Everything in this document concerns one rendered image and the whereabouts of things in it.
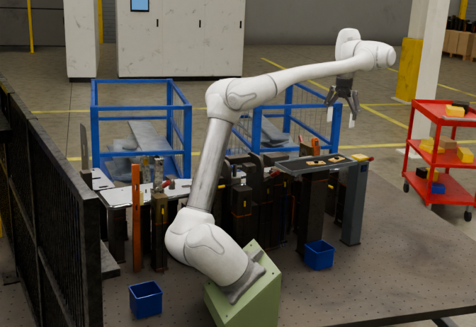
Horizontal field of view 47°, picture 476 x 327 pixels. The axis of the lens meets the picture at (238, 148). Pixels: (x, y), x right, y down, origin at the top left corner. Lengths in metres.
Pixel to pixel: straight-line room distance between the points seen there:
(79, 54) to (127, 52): 0.84
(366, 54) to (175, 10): 8.30
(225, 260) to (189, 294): 0.40
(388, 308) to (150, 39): 8.61
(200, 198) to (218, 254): 0.29
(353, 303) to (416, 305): 0.26
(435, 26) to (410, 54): 3.25
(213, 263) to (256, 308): 0.23
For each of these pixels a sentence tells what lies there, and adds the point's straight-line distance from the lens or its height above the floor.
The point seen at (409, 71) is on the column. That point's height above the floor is 0.56.
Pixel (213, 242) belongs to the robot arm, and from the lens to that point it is 1.94.
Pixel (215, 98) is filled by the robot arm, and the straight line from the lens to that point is 2.17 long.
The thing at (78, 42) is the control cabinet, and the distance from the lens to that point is 10.30.
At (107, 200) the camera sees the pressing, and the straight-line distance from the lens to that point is 2.44.
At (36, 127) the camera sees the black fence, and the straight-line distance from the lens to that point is 1.54.
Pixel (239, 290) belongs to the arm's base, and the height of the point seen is 0.86.
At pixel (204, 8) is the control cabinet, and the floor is 1.39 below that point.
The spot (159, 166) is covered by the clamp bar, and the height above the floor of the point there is 1.18.
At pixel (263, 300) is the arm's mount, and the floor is 0.85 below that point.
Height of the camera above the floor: 1.95
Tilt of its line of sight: 17 degrees down
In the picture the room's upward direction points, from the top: 3 degrees clockwise
